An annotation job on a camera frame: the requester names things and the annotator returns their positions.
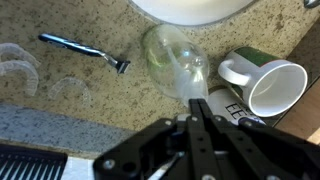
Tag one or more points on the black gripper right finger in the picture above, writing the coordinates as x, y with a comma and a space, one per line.
226, 146

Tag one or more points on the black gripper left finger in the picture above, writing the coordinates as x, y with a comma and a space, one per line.
193, 143

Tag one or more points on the clear drinking glass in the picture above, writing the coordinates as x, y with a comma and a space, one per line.
173, 63

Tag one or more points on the white and green mug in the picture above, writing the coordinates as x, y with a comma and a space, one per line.
266, 83

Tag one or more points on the white oval sink basin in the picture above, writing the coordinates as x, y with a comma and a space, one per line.
190, 10

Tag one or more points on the blue and black razor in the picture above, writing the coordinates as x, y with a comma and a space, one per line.
76, 46

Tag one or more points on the black vent grille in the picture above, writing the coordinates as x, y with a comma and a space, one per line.
30, 165

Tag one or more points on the chrome faucet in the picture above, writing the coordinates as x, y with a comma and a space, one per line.
311, 2

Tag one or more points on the clear plastic container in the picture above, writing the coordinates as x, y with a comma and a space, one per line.
28, 73

